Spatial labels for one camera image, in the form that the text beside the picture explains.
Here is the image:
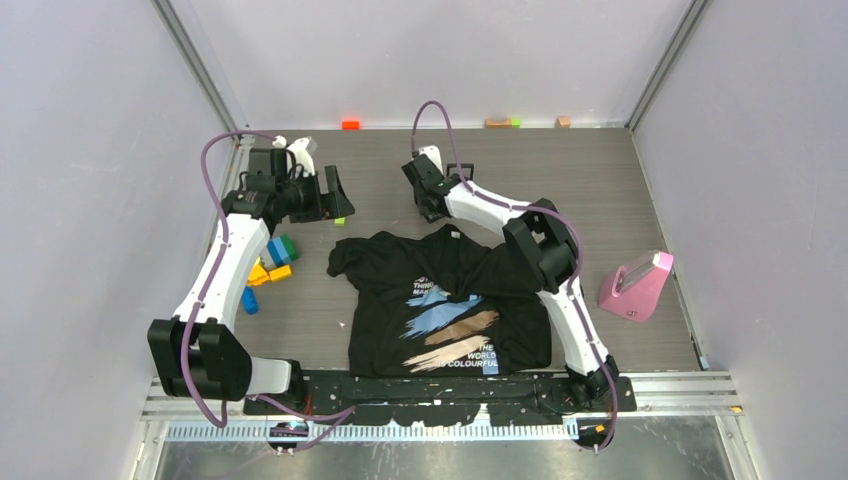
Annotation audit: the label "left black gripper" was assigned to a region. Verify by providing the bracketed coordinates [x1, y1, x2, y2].
[277, 166, 354, 224]

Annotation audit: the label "black brooch box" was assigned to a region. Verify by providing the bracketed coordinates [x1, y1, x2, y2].
[446, 163, 475, 181]

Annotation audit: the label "black printed t-shirt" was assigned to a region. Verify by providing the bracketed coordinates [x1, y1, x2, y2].
[327, 224, 552, 378]

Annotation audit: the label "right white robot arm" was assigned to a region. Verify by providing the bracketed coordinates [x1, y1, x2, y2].
[402, 152, 622, 414]

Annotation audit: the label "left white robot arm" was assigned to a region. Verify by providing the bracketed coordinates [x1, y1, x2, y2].
[147, 137, 355, 414]

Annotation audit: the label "blue green stacked bricks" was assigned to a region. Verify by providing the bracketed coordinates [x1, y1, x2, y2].
[266, 234, 300, 268]

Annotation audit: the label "yellow toy bricks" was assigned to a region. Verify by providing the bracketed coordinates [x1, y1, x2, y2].
[246, 259, 293, 287]

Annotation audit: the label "blue toy brick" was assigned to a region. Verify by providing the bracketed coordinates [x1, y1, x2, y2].
[241, 286, 259, 315]

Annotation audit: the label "pink metronome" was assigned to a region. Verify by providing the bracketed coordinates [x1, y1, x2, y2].
[598, 250, 674, 323]

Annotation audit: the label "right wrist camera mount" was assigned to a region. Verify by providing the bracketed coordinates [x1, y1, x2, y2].
[417, 145, 444, 173]

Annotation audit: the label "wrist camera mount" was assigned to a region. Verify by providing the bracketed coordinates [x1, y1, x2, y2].
[417, 145, 444, 173]
[272, 135, 317, 179]

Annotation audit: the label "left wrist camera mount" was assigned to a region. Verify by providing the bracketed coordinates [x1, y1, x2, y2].
[272, 135, 317, 179]

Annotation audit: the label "tan block at wall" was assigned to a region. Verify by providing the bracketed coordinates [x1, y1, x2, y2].
[484, 118, 513, 128]

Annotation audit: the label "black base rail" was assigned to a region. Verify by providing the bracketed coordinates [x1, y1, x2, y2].
[244, 370, 636, 427]

